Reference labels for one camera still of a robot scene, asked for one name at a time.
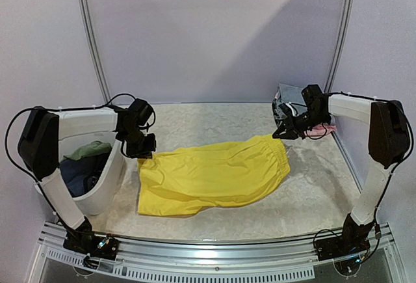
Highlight navy blue garment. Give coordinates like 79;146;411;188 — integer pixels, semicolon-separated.
60;153;109;197

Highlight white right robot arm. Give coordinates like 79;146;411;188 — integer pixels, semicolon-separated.
272;85;413;227

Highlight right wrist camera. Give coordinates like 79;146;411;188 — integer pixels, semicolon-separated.
279;102;298;117

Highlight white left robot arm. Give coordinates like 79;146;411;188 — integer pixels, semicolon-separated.
18;99;156;253

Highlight aluminium corner post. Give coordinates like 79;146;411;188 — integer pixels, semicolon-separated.
79;0;111;101
324;0;354;92

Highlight grey button-up shirt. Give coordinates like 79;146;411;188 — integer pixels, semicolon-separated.
276;83;305;106

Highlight olive green garment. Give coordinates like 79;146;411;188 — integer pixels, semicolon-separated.
64;141;112;161

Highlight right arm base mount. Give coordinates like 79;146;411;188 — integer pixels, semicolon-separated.
313;216;381;263

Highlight yellow shorts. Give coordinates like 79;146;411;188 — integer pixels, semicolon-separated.
138;135;291;217

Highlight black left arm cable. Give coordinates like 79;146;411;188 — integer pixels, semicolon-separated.
3;92;156;215

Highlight black white patterned garment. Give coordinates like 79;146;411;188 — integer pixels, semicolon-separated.
272;99;290;127

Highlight left aluminium corner post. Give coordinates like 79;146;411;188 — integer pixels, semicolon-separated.
79;0;111;101

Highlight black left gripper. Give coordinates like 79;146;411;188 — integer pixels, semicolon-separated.
119;126;156;158

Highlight aluminium front rail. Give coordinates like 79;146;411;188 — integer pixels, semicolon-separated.
29;223;406;282

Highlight pink folded garment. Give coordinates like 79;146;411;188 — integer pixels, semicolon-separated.
274;90;337;136

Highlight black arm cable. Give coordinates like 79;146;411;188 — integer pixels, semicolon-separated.
3;92;156;215
305;92;411;219

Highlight right aluminium corner post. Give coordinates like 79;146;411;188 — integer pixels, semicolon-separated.
324;0;354;92

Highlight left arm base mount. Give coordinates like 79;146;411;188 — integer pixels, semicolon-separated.
63;219;120;261

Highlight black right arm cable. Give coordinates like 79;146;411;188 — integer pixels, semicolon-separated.
305;92;411;219

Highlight white laundry basket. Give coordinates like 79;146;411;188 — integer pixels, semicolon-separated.
34;133;126;216

